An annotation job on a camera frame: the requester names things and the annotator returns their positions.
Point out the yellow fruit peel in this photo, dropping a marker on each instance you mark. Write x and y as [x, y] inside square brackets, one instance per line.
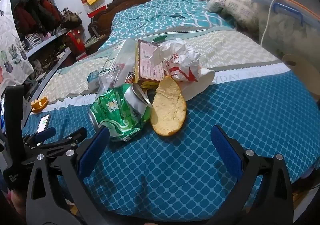
[167, 110]

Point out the crushed green drink can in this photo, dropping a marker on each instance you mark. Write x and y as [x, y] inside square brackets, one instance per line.
[117, 112]

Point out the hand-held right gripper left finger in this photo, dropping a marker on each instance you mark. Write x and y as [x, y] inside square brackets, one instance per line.
[92, 151]

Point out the blue beige printed quilt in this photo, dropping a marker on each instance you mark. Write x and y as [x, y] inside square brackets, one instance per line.
[200, 120]

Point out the white red paper bag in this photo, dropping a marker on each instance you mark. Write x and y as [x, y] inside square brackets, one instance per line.
[180, 57]

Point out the white plant print cloth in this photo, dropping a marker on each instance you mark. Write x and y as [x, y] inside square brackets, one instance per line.
[12, 47]

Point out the clear storage box blue latch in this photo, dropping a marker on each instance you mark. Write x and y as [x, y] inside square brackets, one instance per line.
[287, 34]

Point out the beige trash bin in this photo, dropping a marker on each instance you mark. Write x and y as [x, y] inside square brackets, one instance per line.
[300, 69]

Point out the blue white sponge packet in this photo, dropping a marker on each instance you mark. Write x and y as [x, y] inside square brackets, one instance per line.
[93, 78]

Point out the green white wrapper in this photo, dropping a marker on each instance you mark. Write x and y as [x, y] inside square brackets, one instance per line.
[160, 38]

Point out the metal shelf rack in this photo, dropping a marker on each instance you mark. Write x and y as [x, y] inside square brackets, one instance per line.
[47, 42]

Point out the orange peel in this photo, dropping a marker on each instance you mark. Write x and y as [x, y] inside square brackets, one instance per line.
[40, 103]

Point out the white orange-edged lid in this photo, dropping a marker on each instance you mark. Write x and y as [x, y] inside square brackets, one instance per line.
[302, 6]

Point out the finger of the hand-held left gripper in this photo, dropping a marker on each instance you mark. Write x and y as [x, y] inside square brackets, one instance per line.
[67, 140]
[46, 133]

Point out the brown handbag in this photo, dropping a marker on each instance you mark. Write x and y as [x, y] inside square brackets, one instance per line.
[71, 19]

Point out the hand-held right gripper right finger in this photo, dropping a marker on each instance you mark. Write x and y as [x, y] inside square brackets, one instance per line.
[226, 151]

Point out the teal patterned blanket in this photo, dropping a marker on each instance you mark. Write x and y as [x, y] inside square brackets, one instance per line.
[155, 12]

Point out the stack of papers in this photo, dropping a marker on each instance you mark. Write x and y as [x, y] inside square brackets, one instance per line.
[93, 41]

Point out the row of hanging clothes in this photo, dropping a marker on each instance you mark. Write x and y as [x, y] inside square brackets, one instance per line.
[37, 14]

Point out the red brown cardboard box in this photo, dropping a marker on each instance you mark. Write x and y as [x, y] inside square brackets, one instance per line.
[147, 64]

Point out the smartphone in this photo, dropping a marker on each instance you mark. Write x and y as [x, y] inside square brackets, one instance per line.
[43, 123]

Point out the clear plastic bag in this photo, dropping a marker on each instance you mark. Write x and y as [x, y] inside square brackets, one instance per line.
[117, 62]

